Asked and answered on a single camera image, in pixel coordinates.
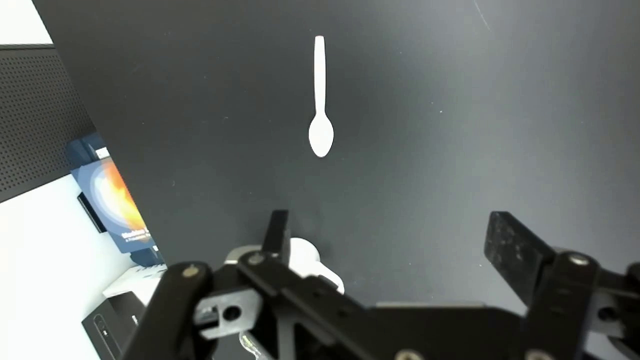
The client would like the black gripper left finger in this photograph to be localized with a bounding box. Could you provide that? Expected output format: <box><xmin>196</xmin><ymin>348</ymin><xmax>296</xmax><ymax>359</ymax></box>
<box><xmin>121</xmin><ymin>208</ymin><xmax>428</xmax><ymax>360</ymax></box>

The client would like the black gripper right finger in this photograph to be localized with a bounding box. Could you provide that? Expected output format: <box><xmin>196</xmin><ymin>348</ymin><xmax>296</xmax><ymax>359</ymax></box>
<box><xmin>484</xmin><ymin>210</ymin><xmax>640</xmax><ymax>360</ymax></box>

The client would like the white plastic spoon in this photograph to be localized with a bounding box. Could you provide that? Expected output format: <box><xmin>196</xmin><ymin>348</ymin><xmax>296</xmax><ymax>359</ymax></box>
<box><xmin>307</xmin><ymin>34</ymin><xmax>338</xmax><ymax>160</ymax></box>

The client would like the blue printed cardboard box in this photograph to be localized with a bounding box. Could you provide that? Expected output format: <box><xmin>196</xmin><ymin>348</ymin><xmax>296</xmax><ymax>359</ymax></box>
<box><xmin>64</xmin><ymin>130</ymin><xmax>166</xmax><ymax>268</ymax></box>

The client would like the black perforated panel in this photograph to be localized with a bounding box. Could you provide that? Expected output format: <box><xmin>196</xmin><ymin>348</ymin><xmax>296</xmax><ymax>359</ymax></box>
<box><xmin>0</xmin><ymin>45</ymin><xmax>97</xmax><ymax>205</ymax></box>

